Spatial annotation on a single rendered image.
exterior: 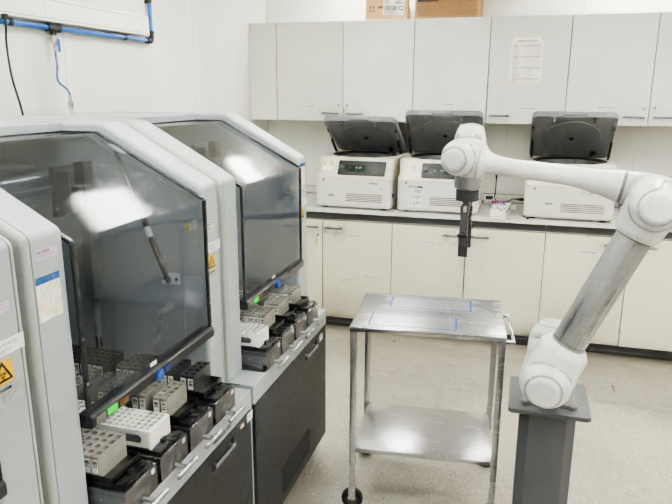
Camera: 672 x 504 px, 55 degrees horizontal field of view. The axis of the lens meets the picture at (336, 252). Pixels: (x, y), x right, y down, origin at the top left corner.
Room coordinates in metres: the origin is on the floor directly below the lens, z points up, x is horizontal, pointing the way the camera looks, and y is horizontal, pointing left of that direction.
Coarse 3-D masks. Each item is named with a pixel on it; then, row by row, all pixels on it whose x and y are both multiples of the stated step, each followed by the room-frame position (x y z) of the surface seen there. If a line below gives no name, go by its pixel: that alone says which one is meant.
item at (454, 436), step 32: (384, 320) 2.44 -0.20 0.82; (416, 320) 2.44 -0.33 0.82; (448, 320) 2.44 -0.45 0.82; (480, 320) 2.44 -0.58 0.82; (352, 352) 2.37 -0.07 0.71; (352, 384) 2.37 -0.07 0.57; (352, 416) 2.37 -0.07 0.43; (384, 416) 2.65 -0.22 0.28; (416, 416) 2.65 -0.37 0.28; (448, 416) 2.65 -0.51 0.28; (480, 416) 2.65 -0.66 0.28; (352, 448) 2.37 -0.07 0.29; (384, 448) 2.38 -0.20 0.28; (416, 448) 2.38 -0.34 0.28; (448, 448) 2.38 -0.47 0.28; (480, 448) 2.38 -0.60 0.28; (352, 480) 2.37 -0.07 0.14
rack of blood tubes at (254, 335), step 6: (240, 324) 2.27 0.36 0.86; (246, 324) 2.27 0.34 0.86; (252, 324) 2.27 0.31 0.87; (246, 330) 2.21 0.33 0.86; (252, 330) 2.21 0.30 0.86; (258, 330) 2.22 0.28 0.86; (264, 330) 2.21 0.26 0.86; (246, 336) 2.17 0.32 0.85; (252, 336) 2.17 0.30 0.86; (258, 336) 2.16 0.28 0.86; (264, 336) 2.21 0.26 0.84; (246, 342) 2.23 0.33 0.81; (252, 342) 2.17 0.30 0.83; (258, 342) 2.16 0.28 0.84
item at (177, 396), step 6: (180, 384) 1.73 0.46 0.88; (174, 390) 1.69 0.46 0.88; (180, 390) 1.71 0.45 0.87; (186, 390) 1.74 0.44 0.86; (168, 396) 1.66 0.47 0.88; (174, 396) 1.67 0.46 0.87; (180, 396) 1.70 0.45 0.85; (186, 396) 1.74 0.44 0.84; (162, 402) 1.64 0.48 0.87; (168, 402) 1.64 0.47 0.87; (174, 402) 1.67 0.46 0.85; (180, 402) 1.70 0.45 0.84; (162, 408) 1.64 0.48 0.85; (168, 408) 1.64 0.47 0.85; (174, 408) 1.67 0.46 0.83
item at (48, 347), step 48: (144, 144) 2.01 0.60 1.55; (0, 192) 1.34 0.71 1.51; (48, 240) 1.28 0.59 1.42; (48, 336) 1.25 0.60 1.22; (48, 384) 1.24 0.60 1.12; (48, 432) 1.22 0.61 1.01; (240, 432) 1.91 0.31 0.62; (48, 480) 1.22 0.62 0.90; (192, 480) 1.60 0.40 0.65; (240, 480) 1.89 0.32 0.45
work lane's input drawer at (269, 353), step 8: (264, 344) 2.19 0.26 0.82; (272, 344) 2.20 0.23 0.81; (248, 352) 2.15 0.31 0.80; (256, 352) 2.14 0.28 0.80; (264, 352) 2.15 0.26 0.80; (272, 352) 2.18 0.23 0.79; (280, 352) 2.26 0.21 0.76; (248, 360) 2.15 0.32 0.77; (256, 360) 2.14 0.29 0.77; (264, 360) 2.14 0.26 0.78; (272, 360) 2.18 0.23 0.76; (280, 360) 2.19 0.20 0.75; (280, 368) 2.14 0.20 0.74
